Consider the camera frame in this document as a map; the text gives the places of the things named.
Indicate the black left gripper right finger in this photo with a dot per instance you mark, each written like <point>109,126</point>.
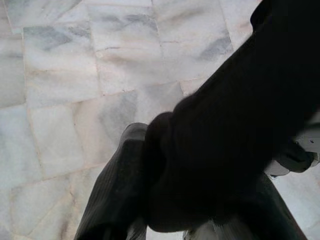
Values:
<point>275,220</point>

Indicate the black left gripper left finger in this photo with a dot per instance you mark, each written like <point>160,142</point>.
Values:
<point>112,195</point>

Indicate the black sweater small logo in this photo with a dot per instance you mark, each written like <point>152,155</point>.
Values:
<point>225,125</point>

